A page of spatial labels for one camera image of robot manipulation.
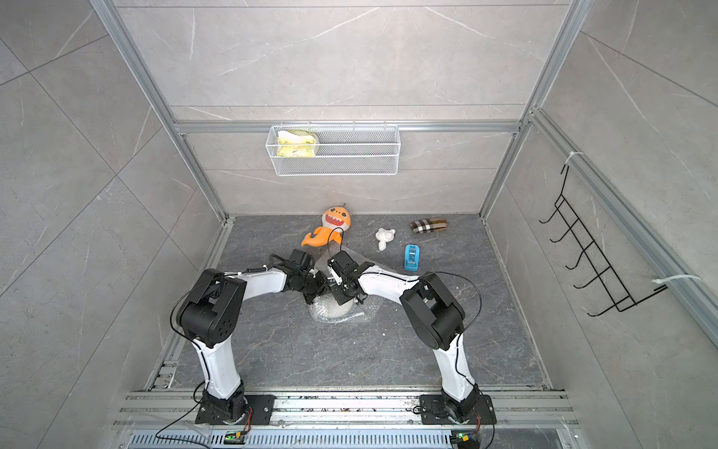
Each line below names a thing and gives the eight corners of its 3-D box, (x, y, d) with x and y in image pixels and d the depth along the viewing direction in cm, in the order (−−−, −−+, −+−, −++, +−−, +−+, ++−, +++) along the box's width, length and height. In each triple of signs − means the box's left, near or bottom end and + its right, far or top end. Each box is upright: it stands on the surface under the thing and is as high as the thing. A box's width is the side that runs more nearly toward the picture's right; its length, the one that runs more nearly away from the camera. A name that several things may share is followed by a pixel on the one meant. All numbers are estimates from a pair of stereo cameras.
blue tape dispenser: (405, 270, 105) (406, 264, 101) (403, 250, 111) (404, 243, 108) (421, 270, 105) (422, 264, 101) (417, 250, 111) (419, 243, 108)
